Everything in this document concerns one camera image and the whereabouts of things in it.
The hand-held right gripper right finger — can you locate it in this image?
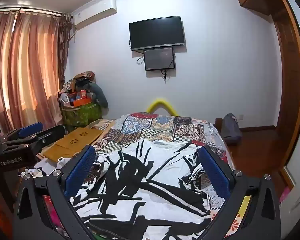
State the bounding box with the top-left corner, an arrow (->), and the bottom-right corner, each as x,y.
198,145 -> 282,240

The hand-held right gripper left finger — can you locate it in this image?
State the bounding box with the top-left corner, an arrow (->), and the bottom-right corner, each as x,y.
12,145 -> 100,240

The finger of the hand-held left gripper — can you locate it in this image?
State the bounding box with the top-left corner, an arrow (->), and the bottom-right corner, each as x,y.
1,124 -> 66,153
5,122 -> 44,142

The black and white patterned garment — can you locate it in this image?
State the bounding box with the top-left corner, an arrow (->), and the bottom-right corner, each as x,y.
69,139 -> 213,240

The pile of mixed clothes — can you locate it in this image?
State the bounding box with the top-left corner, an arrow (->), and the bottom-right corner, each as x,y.
58,70 -> 109,110

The yellow wooden folding board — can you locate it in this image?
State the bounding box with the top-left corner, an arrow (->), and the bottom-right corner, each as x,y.
41,127 -> 105,162

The green patterned bag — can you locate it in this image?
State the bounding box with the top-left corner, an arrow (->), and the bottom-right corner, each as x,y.
61,101 -> 103,132

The grey bag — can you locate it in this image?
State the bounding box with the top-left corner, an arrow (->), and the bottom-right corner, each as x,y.
220,113 -> 243,146

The pink curtain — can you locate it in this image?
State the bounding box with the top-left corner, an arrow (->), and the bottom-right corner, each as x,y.
0,9 -> 65,135

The patchwork printed blanket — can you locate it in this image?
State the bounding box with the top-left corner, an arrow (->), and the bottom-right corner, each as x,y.
86,112 -> 238,240

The pink item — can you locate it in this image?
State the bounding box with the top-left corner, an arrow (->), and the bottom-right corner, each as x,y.
279,187 -> 291,203

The yellow foam tube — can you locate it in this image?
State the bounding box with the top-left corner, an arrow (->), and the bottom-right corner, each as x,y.
146,97 -> 177,117

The brown patterned curtain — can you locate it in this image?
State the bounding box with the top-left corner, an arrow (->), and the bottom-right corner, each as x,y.
58,15 -> 75,90

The white air conditioner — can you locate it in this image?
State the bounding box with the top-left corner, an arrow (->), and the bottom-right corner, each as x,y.
69,0 -> 118,30

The dark wooden bed post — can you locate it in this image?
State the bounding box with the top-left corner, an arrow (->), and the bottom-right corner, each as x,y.
214,117 -> 223,133

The wooden door frame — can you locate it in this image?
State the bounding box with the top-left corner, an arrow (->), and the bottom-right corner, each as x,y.
269,0 -> 300,178

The small black wall monitor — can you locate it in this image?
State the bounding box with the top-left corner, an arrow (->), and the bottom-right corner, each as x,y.
143,47 -> 176,71

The large black wall television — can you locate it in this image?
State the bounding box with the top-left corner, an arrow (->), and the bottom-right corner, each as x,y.
129,16 -> 186,51

